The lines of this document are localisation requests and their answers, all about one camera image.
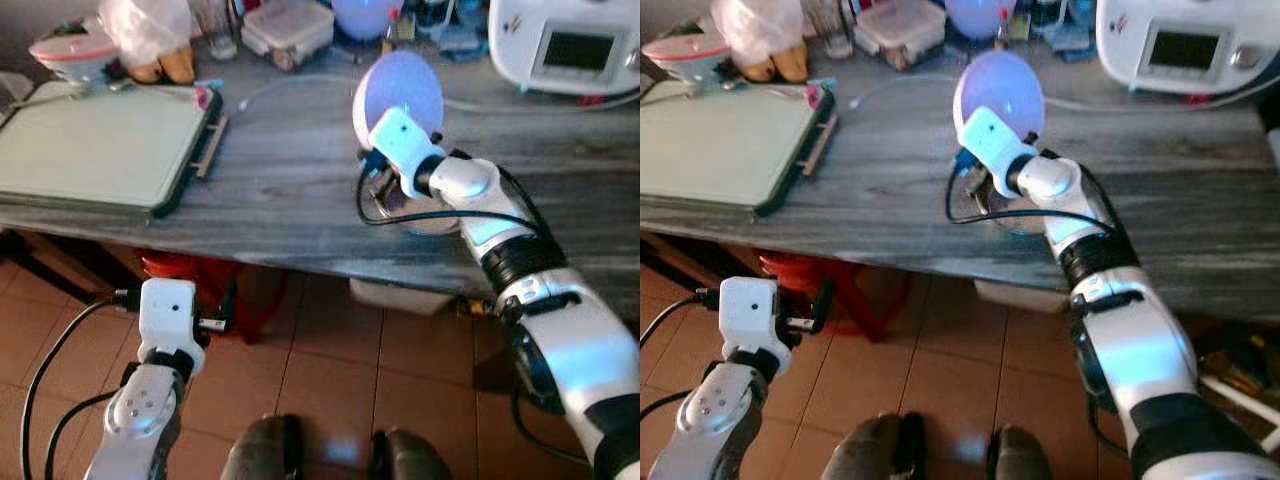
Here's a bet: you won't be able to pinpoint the clear plastic bag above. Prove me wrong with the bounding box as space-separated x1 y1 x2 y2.
710 0 807 63
98 0 197 67

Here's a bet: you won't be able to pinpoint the white red-rimmed pot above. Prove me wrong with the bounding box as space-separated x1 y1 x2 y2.
640 38 743 89
27 18 128 89

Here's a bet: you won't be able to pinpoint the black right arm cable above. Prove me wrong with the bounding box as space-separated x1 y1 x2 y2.
944 165 1123 241
355 165 549 241

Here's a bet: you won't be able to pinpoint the round pale purple plate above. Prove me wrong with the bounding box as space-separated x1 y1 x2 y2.
352 50 447 153
952 50 1047 151

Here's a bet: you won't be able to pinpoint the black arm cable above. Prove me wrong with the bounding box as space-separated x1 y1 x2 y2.
19 289 143 480
355 165 549 241
944 165 1123 241
640 288 723 421

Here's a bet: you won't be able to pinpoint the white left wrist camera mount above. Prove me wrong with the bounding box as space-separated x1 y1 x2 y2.
718 276 792 363
137 279 207 367

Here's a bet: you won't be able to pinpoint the brown bread loaves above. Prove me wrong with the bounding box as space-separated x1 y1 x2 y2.
740 42 810 85
127 44 198 87

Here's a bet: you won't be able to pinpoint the wooden tray handle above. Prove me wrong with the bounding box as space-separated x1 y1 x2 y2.
194 115 230 182
800 114 840 181

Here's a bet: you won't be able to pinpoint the clear lidded plastic container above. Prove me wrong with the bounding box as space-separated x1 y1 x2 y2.
853 0 947 58
240 0 337 58

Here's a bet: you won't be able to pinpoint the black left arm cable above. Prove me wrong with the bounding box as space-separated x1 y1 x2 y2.
19 289 143 480
640 288 723 421

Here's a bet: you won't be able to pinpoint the white kitchen appliance with screen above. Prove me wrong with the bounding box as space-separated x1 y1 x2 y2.
488 0 641 98
1096 0 1280 98

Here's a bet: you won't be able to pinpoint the pale green dark-framed tray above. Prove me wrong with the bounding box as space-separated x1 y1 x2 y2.
640 80 839 220
0 80 227 220

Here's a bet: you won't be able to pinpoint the white pipe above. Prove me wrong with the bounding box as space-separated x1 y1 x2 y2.
1198 372 1280 453

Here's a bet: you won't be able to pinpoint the grey left robot foot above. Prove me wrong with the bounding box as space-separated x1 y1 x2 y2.
221 414 307 480
819 411 927 480

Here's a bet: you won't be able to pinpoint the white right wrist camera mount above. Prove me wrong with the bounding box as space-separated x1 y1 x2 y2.
367 107 447 200
964 107 1042 197

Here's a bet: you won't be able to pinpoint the grey robot foot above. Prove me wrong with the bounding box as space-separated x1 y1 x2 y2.
819 411 927 480
369 428 453 480
984 425 1053 480
221 414 307 480

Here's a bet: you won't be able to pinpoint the red plastic stool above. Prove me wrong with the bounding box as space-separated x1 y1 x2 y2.
140 251 288 343
758 251 903 343

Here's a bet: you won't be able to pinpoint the grey round dish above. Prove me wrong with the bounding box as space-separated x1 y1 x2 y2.
376 172 467 238
972 172 1057 238

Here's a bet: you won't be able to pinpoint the purple round bowl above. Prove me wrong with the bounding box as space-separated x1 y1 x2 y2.
331 0 403 42
944 0 1017 42

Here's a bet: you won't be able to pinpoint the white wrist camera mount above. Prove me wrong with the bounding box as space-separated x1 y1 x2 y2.
964 107 1042 197
367 107 447 200
718 276 792 363
137 279 207 367

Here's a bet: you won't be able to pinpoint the grey right robot foot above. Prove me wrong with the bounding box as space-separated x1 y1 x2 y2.
984 425 1053 480
369 428 453 480

